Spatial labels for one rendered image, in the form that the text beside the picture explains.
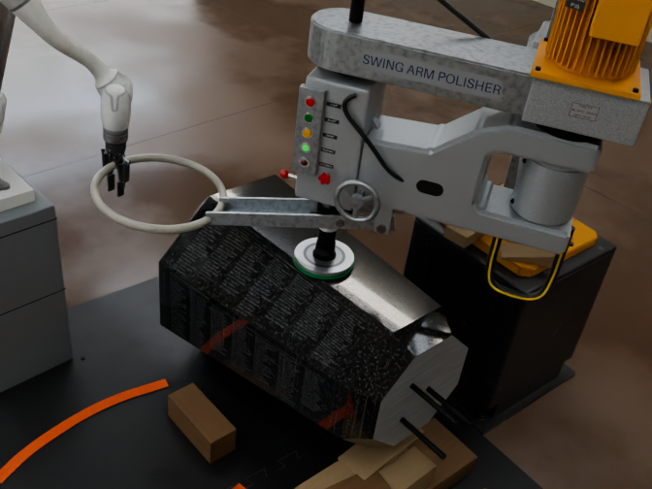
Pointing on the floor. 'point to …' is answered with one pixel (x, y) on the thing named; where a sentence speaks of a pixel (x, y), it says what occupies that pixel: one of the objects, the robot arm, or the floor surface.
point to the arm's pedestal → (31, 293)
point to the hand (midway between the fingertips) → (115, 185)
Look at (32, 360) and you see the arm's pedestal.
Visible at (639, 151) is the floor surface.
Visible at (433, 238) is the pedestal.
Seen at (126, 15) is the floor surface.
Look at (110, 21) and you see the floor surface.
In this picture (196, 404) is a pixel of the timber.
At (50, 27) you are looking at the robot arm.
